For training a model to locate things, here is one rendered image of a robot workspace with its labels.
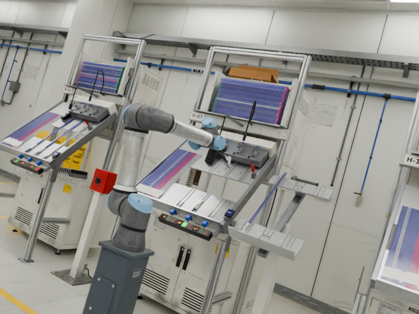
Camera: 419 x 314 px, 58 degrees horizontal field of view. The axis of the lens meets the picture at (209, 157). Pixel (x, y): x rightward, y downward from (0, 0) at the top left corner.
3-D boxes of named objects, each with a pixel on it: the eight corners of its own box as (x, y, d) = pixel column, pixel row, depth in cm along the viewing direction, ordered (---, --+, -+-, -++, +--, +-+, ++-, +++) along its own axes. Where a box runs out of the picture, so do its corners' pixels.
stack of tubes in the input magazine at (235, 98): (276, 124, 246) (287, 85, 247) (210, 111, 271) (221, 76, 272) (282, 129, 257) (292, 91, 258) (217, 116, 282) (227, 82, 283)
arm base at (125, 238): (131, 253, 160) (138, 231, 160) (103, 242, 165) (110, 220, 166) (149, 250, 173) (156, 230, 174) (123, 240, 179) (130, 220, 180)
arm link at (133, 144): (116, 220, 171) (139, 101, 168) (101, 212, 182) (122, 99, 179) (139, 220, 179) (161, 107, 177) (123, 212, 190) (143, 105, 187)
